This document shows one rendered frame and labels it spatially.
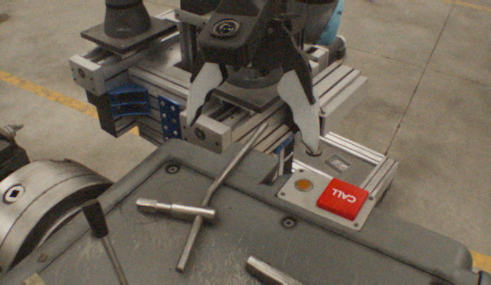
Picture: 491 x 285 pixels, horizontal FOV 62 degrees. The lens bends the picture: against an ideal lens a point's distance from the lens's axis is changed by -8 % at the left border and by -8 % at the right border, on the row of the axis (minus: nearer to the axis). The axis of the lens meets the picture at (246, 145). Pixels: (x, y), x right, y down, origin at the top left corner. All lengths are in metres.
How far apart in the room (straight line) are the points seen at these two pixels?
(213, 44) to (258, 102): 0.65
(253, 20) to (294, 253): 0.32
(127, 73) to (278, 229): 0.92
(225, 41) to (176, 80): 0.93
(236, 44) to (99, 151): 2.51
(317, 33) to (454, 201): 1.82
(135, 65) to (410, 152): 1.95
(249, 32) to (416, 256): 0.38
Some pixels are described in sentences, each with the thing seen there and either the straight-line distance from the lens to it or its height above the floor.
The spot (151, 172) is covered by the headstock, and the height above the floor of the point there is 1.25.
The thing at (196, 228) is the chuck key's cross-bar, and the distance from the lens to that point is 0.59.
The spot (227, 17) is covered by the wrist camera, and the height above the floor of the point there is 1.57.
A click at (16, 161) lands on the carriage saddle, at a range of 1.41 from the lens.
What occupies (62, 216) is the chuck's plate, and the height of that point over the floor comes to 1.20.
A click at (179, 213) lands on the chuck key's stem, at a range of 0.61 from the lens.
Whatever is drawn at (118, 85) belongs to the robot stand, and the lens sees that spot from 1.40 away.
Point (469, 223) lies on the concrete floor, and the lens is 2.56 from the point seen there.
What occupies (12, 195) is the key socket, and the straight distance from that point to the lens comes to 0.78.
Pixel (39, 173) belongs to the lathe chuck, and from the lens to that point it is 0.79.
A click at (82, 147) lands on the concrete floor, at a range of 2.92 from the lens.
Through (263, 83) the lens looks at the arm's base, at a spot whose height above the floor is 1.17.
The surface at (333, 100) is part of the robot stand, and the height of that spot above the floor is 1.07.
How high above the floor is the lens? 1.72
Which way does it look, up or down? 39 degrees down
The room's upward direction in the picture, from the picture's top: straight up
